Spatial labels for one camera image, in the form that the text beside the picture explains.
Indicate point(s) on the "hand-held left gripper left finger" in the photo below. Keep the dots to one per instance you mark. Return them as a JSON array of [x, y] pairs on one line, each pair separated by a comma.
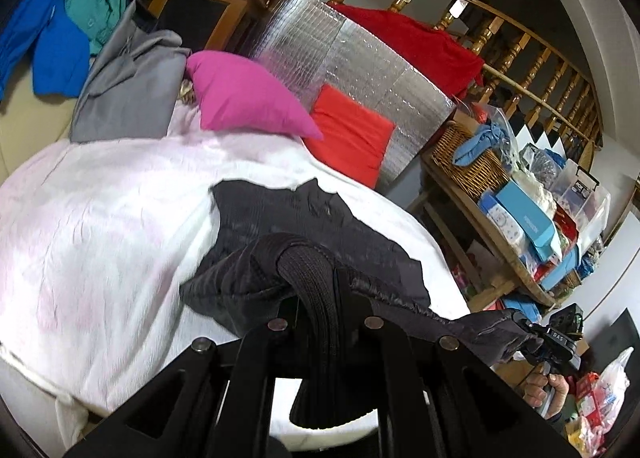
[[280, 333]]

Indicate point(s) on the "grey garment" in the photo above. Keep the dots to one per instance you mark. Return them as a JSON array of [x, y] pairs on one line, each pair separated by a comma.
[[130, 88]]

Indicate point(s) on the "red cloth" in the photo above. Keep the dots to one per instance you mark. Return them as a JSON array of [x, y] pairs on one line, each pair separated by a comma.
[[415, 43]]

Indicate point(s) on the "white blanket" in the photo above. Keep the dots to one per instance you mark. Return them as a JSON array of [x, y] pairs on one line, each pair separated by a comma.
[[100, 238]]

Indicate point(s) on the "red pillow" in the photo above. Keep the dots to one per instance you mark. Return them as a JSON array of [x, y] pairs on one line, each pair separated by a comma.
[[345, 138]]

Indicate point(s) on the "black quilted jacket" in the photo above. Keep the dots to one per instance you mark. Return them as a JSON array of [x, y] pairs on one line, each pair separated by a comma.
[[260, 218]]

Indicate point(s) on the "wooden railing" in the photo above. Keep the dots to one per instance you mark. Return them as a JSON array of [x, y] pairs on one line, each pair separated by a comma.
[[505, 13]]

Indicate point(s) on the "wooden cabinet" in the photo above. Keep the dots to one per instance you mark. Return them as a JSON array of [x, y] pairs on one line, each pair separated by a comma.
[[200, 13]]

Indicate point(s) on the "white printed box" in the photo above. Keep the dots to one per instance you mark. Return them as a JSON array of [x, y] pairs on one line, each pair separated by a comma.
[[502, 228]]

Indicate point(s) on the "beige sofa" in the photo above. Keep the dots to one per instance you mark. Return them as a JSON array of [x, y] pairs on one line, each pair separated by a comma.
[[30, 128]]

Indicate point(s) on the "white plastic bag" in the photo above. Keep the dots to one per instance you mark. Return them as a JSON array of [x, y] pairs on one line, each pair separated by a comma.
[[612, 388]]

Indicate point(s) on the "wicker basket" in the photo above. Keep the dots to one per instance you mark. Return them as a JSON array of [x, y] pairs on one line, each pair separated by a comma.
[[475, 175]]

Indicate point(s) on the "wooden side table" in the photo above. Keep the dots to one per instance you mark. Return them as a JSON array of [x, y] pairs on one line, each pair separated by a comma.
[[505, 270]]

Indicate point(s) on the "black panel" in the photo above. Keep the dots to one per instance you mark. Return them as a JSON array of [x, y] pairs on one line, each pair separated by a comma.
[[620, 338]]

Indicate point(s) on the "blue jacket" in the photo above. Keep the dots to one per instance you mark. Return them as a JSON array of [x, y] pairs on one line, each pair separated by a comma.
[[45, 33]]

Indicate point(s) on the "pink pillow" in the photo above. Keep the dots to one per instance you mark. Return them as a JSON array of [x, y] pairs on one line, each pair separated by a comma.
[[240, 93]]

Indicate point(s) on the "blue cloth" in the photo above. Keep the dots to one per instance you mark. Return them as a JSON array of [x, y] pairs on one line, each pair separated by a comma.
[[477, 145]]

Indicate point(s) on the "silver foil insulation panel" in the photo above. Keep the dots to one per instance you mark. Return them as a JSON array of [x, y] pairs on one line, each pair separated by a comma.
[[360, 73]]

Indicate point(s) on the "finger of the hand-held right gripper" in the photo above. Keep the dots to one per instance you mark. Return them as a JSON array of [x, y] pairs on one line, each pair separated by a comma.
[[530, 327], [534, 350]]

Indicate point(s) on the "person's right hand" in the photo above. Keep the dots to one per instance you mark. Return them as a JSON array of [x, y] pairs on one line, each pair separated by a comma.
[[542, 395]]

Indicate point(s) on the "white bundle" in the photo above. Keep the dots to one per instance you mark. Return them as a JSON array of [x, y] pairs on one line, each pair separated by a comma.
[[542, 195]]

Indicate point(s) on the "clear plastic storage bin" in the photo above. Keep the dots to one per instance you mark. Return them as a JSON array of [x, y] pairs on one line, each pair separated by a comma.
[[585, 198]]

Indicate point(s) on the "blue cardboard box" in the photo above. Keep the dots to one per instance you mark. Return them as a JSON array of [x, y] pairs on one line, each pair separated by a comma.
[[525, 218]]

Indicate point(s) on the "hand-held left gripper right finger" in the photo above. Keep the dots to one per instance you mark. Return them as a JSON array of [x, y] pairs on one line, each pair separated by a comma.
[[370, 333]]

